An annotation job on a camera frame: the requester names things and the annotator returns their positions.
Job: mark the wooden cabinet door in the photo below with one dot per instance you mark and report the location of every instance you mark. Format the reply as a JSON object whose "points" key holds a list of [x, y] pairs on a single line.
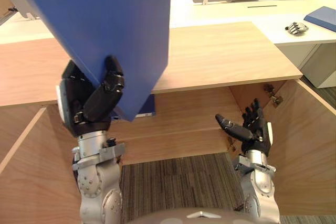
{"points": [[296, 145], [34, 163]]}

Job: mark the spare silver robotic hand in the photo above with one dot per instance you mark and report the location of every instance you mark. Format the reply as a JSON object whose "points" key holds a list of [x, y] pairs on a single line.
{"points": [[296, 27]]}

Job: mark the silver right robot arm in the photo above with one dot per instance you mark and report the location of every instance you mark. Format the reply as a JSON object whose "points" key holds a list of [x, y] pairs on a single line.
{"points": [[258, 184]]}

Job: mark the silver robot torso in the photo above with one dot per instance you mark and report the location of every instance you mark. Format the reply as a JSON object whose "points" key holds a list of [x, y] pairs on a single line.
{"points": [[199, 214]]}

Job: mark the blue folder with white label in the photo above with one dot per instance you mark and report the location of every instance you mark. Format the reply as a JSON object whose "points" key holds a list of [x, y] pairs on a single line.
{"points": [[147, 108]]}

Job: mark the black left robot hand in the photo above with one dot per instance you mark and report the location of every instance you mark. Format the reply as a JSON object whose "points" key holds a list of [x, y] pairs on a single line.
{"points": [[102, 98]]}

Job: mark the flat blue folder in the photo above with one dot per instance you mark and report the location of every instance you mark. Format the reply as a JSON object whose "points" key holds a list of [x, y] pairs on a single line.
{"points": [[321, 17]]}

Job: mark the wooden office cabinet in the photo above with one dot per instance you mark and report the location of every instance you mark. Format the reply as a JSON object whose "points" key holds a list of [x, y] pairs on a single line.
{"points": [[204, 82]]}

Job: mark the metal door hinge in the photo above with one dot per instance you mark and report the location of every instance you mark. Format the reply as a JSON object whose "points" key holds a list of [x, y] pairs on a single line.
{"points": [[273, 95]]}

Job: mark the white desk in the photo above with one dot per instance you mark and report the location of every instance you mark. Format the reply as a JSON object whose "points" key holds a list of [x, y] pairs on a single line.
{"points": [[252, 11]]}

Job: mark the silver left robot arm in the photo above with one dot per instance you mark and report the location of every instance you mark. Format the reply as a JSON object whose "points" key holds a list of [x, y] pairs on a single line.
{"points": [[98, 179]]}

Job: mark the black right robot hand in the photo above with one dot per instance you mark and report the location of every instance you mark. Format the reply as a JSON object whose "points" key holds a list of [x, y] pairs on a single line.
{"points": [[250, 127]]}

